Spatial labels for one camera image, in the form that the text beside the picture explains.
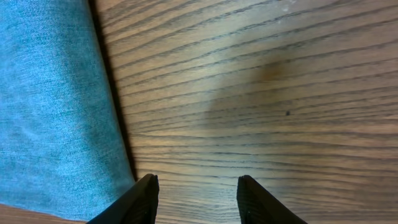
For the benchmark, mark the light blue denim jeans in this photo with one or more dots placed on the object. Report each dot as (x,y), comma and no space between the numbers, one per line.
(62,152)

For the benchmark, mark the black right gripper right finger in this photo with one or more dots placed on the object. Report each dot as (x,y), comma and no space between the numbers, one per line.
(258,206)

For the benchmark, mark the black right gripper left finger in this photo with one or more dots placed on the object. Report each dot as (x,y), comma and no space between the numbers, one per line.
(137,206)

